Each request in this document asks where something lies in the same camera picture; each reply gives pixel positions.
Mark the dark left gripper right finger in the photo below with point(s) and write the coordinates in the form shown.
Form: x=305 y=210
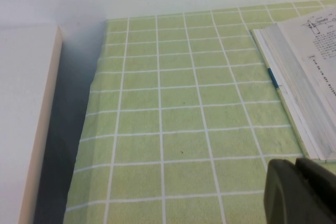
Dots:
x=323 y=192

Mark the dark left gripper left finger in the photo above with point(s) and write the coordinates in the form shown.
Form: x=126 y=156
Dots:
x=283 y=197

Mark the technical book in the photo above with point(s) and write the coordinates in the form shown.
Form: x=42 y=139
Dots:
x=307 y=77

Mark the green checkered tablecloth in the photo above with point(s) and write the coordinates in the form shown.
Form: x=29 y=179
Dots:
x=170 y=119

